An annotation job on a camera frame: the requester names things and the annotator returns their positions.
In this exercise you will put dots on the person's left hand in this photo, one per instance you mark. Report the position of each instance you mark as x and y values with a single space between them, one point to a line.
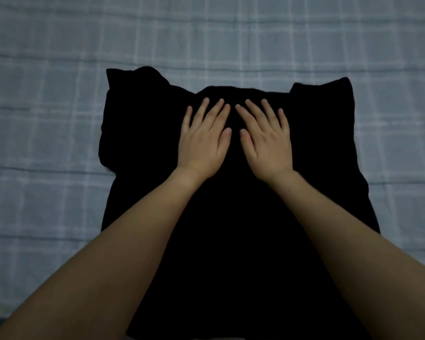
202 148

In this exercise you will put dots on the person's right hand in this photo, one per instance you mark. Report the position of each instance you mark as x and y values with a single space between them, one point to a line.
269 152

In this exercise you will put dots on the black hoodie with white lettering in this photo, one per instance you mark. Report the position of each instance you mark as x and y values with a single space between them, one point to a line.
233 244

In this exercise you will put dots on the bed with blue plaid sheet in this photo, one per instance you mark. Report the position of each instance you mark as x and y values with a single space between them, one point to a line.
198 31

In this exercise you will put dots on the person's left forearm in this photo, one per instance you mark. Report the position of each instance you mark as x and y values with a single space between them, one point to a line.
109 262

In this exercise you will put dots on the person's right forearm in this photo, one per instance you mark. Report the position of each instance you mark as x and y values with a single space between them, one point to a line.
357 251

